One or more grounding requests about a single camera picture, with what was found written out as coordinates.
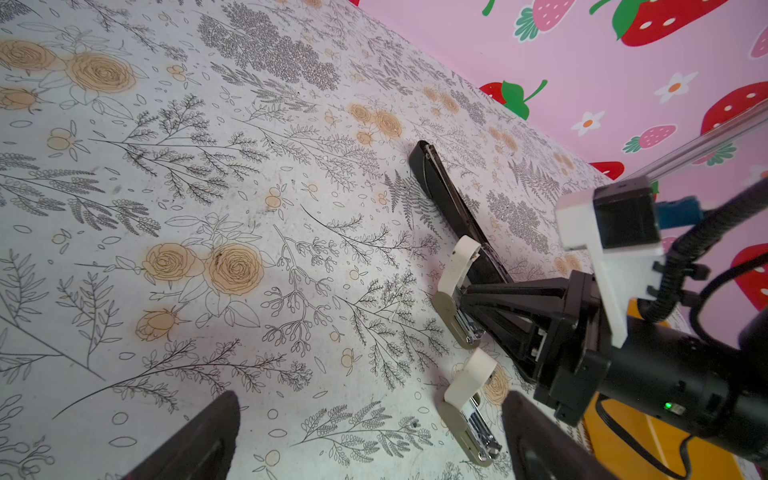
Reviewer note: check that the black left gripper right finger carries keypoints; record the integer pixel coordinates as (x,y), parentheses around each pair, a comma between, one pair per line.
(539,449)

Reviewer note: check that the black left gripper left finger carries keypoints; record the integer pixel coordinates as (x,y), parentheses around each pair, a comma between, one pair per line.
(203,449)

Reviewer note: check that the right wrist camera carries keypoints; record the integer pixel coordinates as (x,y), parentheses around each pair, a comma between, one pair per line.
(620,225)

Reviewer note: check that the yellow plastic tray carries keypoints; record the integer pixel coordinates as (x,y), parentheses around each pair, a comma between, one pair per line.
(654,438)

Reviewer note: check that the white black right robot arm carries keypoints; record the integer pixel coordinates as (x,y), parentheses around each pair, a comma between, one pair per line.
(745,420)

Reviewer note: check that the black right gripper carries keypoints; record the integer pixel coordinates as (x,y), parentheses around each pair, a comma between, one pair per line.
(564,319)

